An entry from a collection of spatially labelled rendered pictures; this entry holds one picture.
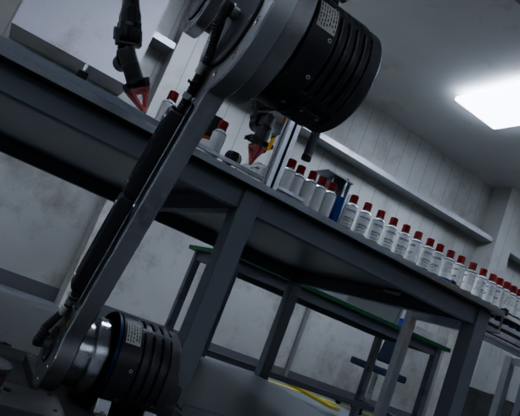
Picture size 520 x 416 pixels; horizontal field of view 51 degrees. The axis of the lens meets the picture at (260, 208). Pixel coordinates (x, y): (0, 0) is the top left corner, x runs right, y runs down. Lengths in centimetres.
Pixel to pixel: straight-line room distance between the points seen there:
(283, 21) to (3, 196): 427
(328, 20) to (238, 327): 485
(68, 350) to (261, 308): 471
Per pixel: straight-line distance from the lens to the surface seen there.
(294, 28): 73
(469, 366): 205
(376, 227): 224
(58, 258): 490
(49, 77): 131
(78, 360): 94
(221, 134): 188
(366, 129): 629
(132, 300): 507
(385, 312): 400
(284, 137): 183
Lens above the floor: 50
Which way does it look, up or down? 11 degrees up
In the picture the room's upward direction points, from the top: 22 degrees clockwise
